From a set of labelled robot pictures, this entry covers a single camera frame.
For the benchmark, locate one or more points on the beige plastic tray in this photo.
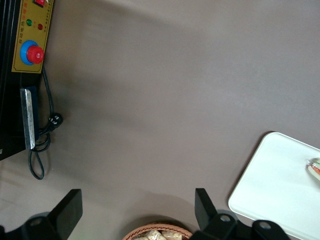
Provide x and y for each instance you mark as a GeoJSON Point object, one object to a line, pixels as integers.
{"type": "Point", "coordinates": [275, 180]}

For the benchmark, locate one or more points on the black machine yellow control panel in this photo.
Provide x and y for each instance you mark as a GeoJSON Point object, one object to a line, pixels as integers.
{"type": "Point", "coordinates": [30, 27]}

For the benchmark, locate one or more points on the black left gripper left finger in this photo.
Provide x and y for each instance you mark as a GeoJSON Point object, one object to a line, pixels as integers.
{"type": "Point", "coordinates": [65, 212]}

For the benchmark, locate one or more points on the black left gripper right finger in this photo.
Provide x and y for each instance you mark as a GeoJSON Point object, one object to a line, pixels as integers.
{"type": "Point", "coordinates": [207, 222]}

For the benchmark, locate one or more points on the clear-wrapped rice cracker packet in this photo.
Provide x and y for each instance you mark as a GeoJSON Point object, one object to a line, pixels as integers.
{"type": "Point", "coordinates": [152, 235]}
{"type": "Point", "coordinates": [172, 235]}

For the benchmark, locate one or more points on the triangle sandwich orange filling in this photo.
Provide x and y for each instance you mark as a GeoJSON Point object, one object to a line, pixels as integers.
{"type": "Point", "coordinates": [315, 168]}

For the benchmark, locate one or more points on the round brown wicker basket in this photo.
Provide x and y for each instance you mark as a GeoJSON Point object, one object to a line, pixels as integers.
{"type": "Point", "coordinates": [130, 234]}

